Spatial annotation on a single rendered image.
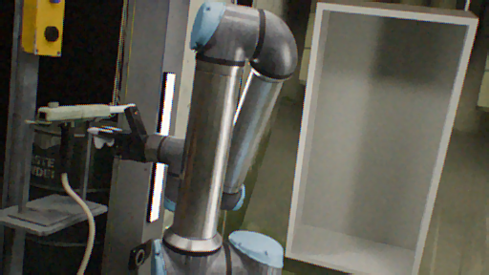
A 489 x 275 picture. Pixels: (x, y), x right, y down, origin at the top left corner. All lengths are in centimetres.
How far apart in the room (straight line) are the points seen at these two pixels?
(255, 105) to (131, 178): 101
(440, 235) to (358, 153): 101
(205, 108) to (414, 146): 160
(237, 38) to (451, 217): 255
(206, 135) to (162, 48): 95
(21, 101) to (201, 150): 79
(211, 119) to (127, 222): 115
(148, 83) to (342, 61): 96
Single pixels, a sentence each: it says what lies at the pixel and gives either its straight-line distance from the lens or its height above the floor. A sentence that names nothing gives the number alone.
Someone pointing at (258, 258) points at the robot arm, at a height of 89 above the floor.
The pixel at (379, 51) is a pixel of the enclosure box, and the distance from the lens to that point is 249.
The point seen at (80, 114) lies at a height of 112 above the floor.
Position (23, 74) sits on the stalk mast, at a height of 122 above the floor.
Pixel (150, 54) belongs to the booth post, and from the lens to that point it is 209.
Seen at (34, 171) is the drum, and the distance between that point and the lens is 282.
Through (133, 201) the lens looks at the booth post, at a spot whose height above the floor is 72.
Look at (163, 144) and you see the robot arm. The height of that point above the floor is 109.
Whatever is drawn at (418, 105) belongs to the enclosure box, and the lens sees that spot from 254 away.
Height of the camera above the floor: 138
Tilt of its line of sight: 9 degrees down
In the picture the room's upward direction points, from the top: 8 degrees clockwise
